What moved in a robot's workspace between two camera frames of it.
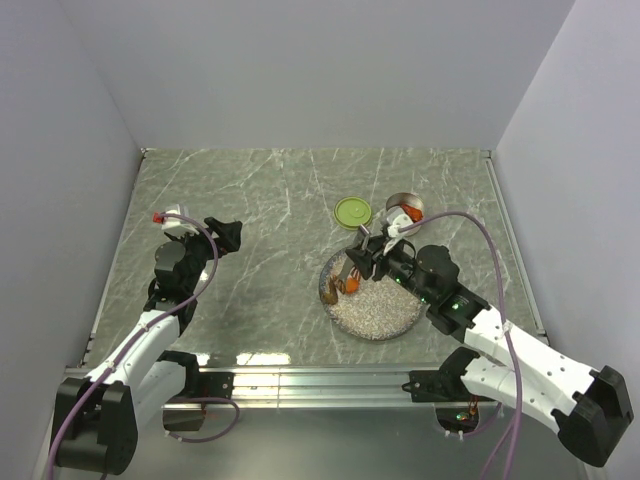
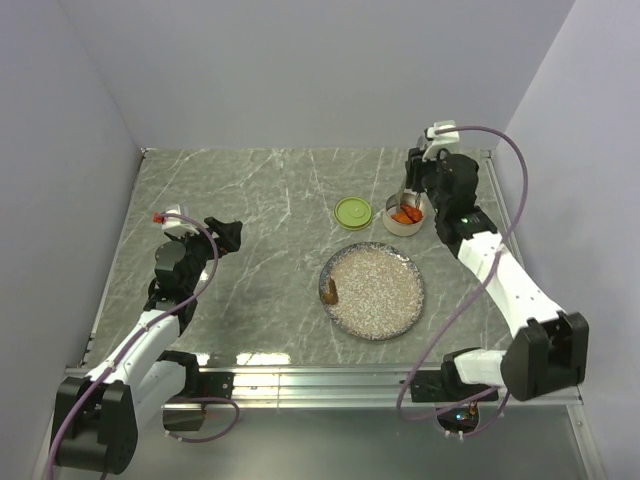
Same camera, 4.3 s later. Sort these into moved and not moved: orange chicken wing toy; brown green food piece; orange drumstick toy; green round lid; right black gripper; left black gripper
Moved: right black gripper; orange chicken wing toy
Not moved: orange drumstick toy; green round lid; brown green food piece; left black gripper
